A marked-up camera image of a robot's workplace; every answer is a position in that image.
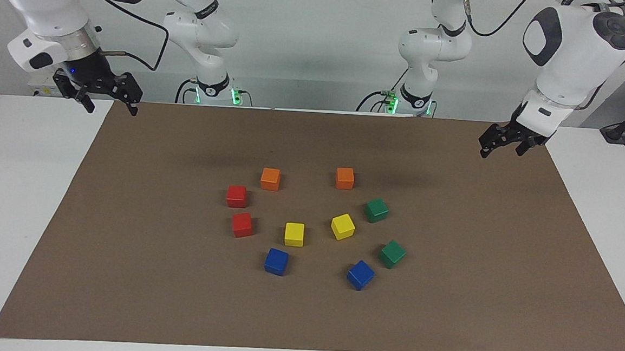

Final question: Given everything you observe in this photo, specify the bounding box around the green wooden block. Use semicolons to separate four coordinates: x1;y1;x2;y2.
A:
378;239;408;270
363;197;390;225

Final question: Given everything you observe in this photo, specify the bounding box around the orange wooden block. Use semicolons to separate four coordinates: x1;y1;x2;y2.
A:
259;167;282;192
335;167;356;191

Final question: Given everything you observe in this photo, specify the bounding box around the white wall box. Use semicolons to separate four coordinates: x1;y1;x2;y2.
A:
27;70;66;99

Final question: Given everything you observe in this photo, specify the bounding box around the black base cable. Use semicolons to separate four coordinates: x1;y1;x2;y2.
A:
355;64;409;115
174;76;200;105

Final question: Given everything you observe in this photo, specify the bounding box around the yellow wooden block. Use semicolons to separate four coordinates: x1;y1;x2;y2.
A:
284;222;306;248
330;212;356;242

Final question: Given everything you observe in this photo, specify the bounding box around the brown paper mat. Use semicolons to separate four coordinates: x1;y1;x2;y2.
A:
0;90;625;351

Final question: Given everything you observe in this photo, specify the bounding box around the blue wooden block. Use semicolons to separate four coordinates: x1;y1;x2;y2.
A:
263;247;290;277
346;259;377;292

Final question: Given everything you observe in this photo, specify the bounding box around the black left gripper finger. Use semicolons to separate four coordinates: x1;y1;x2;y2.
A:
514;135;544;159
478;123;512;160

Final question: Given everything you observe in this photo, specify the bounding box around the red wooden block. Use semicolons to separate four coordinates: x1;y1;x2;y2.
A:
231;211;256;239
226;185;248;209

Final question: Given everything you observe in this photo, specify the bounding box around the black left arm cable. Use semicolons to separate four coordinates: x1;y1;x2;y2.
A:
459;0;533;40

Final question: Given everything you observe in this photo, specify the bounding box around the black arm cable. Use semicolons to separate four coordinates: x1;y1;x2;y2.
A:
67;0;172;73
459;0;533;40

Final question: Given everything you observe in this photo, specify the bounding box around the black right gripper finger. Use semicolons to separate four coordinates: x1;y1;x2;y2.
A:
110;70;145;117
50;70;99;114

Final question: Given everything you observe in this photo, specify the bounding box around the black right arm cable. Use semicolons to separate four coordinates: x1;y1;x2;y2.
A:
67;0;172;73

